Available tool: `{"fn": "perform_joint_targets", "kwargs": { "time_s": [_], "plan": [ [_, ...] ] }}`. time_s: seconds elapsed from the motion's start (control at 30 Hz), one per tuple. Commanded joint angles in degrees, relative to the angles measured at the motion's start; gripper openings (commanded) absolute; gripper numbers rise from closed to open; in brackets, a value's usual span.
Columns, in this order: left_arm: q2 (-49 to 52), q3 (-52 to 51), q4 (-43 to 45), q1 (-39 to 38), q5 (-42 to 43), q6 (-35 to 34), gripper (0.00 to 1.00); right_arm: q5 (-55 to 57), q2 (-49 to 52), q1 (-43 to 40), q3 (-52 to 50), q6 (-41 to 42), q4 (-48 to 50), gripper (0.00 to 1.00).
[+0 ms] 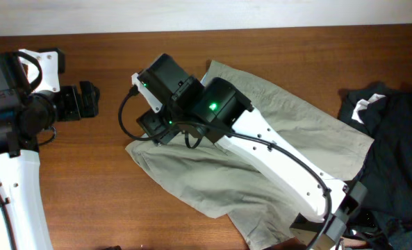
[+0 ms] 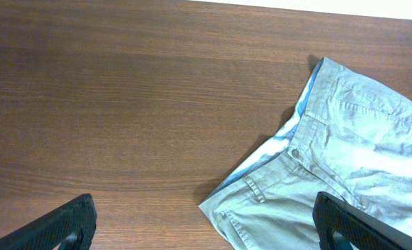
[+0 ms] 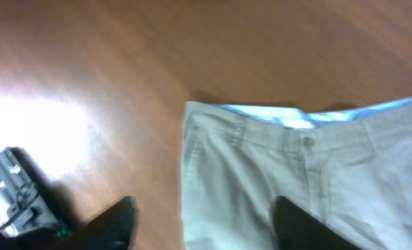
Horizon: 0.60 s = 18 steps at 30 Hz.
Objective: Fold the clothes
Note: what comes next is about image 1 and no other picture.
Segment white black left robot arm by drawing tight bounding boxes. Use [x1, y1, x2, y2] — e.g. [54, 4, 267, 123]
[0, 48, 100, 249]

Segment dark clothes pile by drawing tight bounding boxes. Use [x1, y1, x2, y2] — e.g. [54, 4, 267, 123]
[338, 82, 412, 249]

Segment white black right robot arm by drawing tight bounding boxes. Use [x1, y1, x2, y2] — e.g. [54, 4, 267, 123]
[131, 53, 366, 249]

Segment khaki green shorts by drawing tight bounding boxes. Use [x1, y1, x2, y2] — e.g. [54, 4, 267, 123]
[126, 61, 373, 249]

